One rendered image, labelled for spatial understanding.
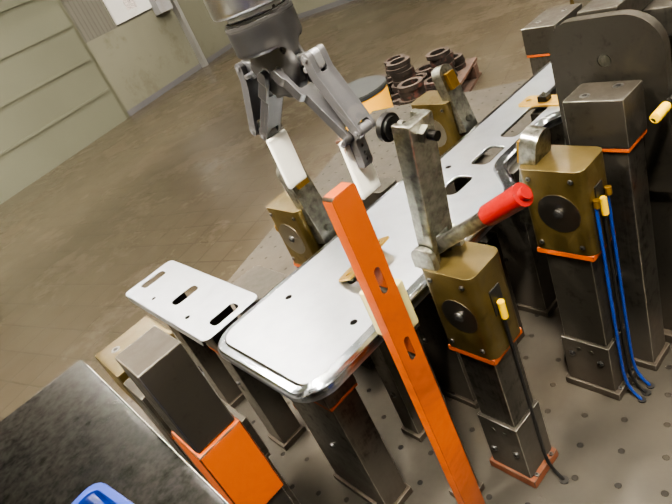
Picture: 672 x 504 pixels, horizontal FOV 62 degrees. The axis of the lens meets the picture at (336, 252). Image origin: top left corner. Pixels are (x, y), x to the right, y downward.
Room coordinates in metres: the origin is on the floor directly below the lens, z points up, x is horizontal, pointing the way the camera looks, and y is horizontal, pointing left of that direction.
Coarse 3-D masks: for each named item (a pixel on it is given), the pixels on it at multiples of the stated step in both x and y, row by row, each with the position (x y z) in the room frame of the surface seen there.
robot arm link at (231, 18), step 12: (204, 0) 0.62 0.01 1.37; (216, 0) 0.60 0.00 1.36; (228, 0) 0.59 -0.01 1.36; (240, 0) 0.59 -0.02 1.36; (252, 0) 0.58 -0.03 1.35; (264, 0) 0.59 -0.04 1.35; (276, 0) 0.61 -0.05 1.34; (216, 12) 0.60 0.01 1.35; (228, 12) 0.59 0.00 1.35; (240, 12) 0.59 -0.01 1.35; (252, 12) 0.60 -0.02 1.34
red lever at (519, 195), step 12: (504, 192) 0.42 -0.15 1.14; (516, 192) 0.41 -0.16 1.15; (528, 192) 0.40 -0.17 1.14; (492, 204) 0.43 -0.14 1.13; (504, 204) 0.41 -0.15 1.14; (516, 204) 0.40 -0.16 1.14; (528, 204) 0.40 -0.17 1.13; (480, 216) 0.44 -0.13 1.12; (492, 216) 0.43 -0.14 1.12; (504, 216) 0.42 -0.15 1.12; (456, 228) 0.47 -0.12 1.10; (468, 228) 0.46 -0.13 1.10; (480, 228) 0.45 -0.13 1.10; (444, 240) 0.49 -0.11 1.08; (456, 240) 0.47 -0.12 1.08
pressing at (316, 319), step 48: (480, 144) 0.83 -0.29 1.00; (480, 192) 0.69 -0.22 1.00; (336, 240) 0.73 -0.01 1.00; (288, 288) 0.67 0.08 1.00; (336, 288) 0.61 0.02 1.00; (240, 336) 0.61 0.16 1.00; (288, 336) 0.56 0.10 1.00; (336, 336) 0.52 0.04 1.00; (288, 384) 0.48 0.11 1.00; (336, 384) 0.46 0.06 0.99
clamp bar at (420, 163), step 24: (384, 120) 0.51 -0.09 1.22; (408, 120) 0.49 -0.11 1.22; (432, 120) 0.49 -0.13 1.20; (408, 144) 0.48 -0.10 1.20; (432, 144) 0.49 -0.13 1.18; (408, 168) 0.49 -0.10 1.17; (432, 168) 0.49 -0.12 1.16; (408, 192) 0.50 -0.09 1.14; (432, 192) 0.49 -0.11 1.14; (432, 216) 0.49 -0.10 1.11; (432, 240) 0.49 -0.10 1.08
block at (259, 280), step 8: (248, 272) 0.80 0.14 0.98; (256, 272) 0.78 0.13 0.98; (264, 272) 0.77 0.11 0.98; (272, 272) 0.76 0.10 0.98; (240, 280) 0.78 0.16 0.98; (248, 280) 0.77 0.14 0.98; (256, 280) 0.76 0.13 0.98; (264, 280) 0.75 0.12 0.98; (272, 280) 0.74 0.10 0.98; (280, 280) 0.73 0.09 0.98; (248, 288) 0.75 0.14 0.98; (256, 288) 0.74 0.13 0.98; (264, 288) 0.73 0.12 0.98; (272, 288) 0.72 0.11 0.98; (264, 296) 0.71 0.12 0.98; (288, 296) 0.73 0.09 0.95
